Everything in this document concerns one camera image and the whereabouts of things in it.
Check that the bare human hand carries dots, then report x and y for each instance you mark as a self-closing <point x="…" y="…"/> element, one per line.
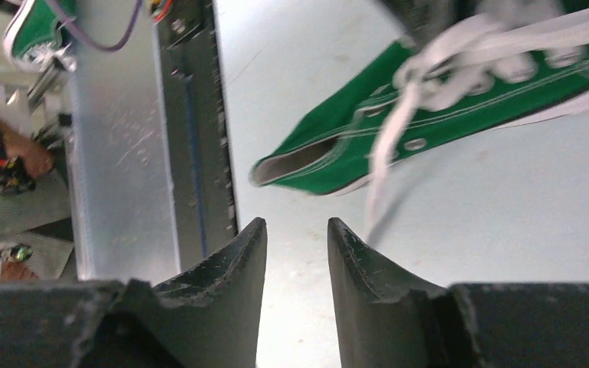
<point x="36" y="159"/>

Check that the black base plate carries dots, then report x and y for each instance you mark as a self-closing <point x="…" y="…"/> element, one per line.
<point x="199" y="157"/>

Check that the white shoelace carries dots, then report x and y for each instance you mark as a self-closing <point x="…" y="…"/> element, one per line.
<point x="512" y="62"/>

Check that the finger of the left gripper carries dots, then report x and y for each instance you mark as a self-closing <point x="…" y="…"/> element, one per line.
<point x="423" y="20"/>

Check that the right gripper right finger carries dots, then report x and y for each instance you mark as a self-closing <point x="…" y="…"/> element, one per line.
<point x="388" y="317"/>

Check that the green canvas sneaker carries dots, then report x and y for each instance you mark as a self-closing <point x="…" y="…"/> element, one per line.
<point x="328" y="151"/>

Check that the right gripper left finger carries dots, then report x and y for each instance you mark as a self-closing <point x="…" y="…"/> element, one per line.
<point x="207" y="316"/>

